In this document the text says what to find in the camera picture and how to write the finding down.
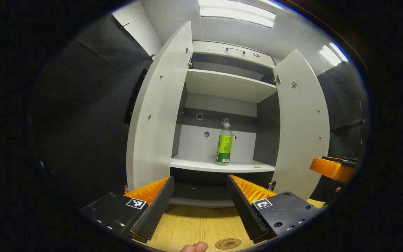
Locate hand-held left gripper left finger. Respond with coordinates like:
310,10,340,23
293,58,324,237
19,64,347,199
78,176,175,243

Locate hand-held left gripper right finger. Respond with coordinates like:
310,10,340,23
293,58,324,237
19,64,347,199
227,174,323,245

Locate round brown coaster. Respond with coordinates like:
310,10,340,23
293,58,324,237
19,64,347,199
215,238,242,250

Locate green label clear bottle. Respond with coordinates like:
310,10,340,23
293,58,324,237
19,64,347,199
215,118,233,166

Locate white cabinet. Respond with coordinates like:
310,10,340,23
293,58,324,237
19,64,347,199
169,40,281,209

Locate white cabinet shelf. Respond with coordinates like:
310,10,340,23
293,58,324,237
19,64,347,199
170,156,276,173
185,69,278,103

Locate black backdrop cloth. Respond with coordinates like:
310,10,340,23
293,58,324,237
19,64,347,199
29,13,154,210
309,62,367,203

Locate small ceiling light panel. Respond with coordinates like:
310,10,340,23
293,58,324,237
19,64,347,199
319,42,349,67

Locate large ceiling light panel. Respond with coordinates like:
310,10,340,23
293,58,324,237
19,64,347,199
198,0,276,28

